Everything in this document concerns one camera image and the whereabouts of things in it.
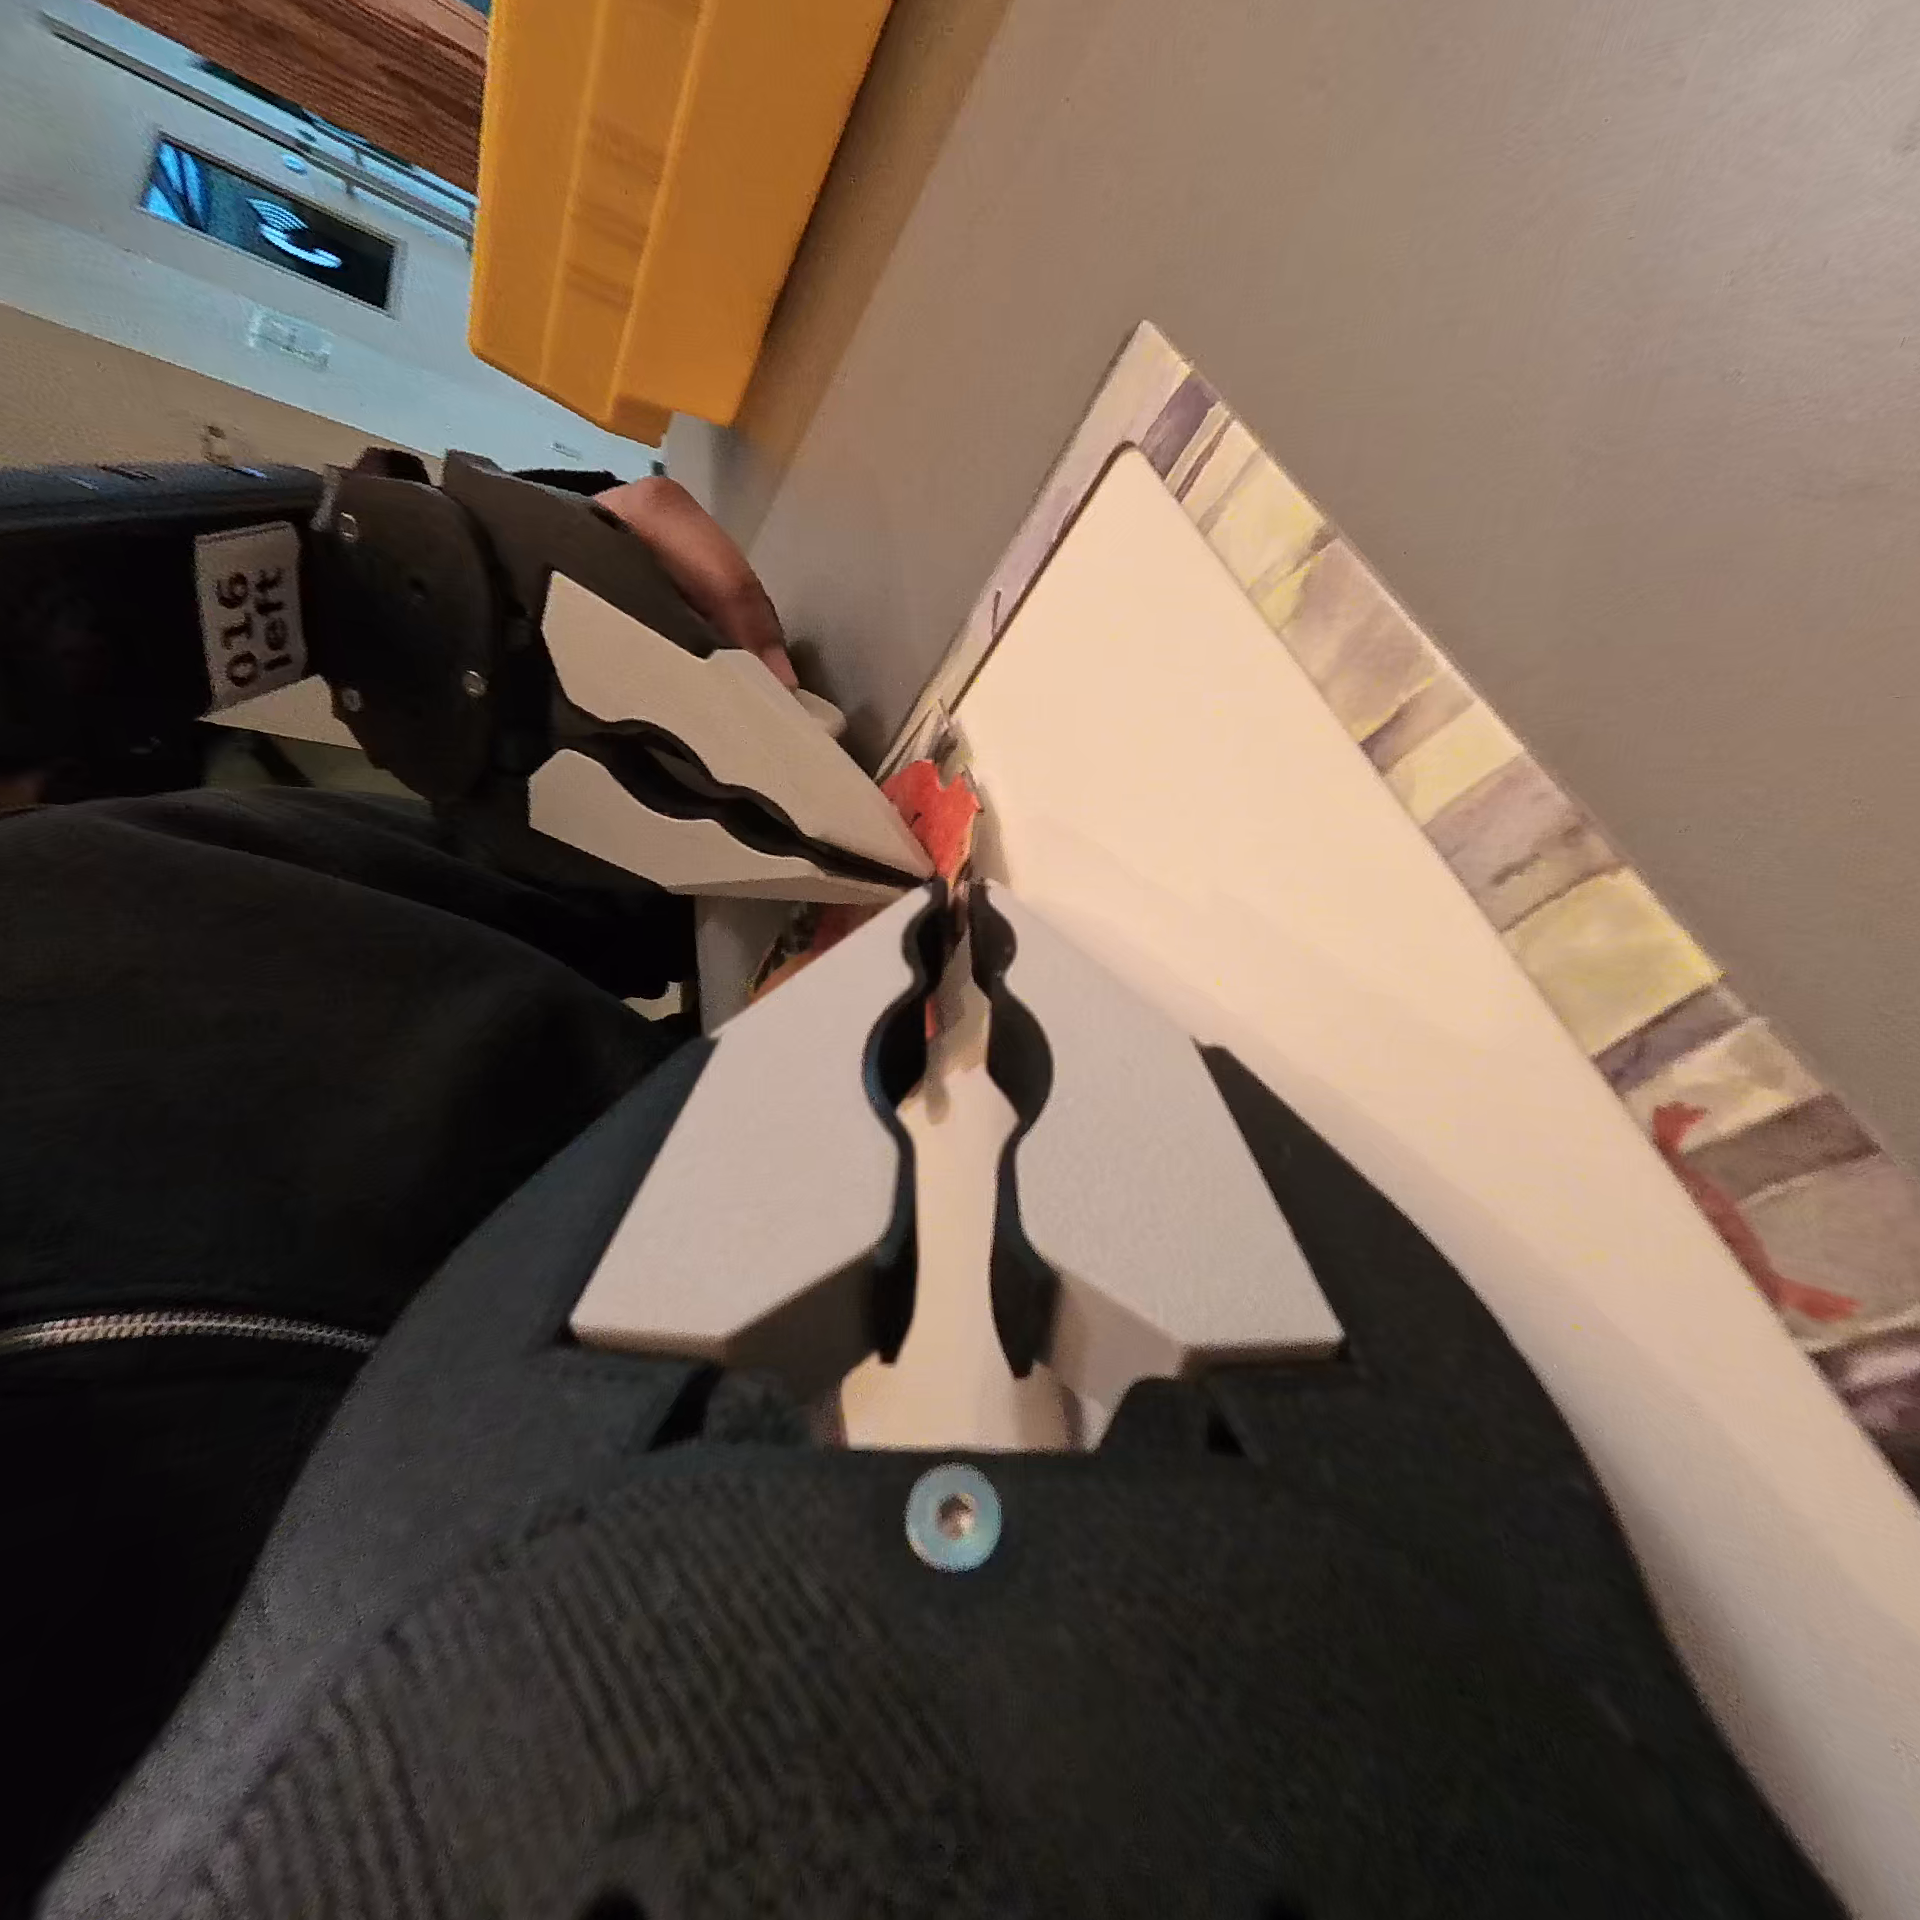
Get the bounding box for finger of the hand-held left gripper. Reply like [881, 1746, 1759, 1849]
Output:
[525, 739, 930, 909]
[540, 567, 937, 880]

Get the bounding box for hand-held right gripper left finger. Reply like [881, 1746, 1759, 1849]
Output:
[571, 883, 950, 1420]

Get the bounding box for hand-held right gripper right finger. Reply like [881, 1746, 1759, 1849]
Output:
[967, 883, 1349, 1420]

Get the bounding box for assembled lion puzzle section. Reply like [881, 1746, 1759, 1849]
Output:
[751, 704, 993, 1052]

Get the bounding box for printed frame puzzle tray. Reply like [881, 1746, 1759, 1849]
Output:
[742, 319, 1920, 1901]

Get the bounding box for person's left hand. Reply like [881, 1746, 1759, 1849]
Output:
[600, 476, 801, 692]

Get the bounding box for yellow plastic bin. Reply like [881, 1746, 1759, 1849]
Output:
[469, 0, 898, 449]

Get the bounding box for wooden door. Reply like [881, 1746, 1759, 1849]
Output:
[90, 0, 499, 193]

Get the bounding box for dark wall window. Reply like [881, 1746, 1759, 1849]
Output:
[138, 133, 410, 314]

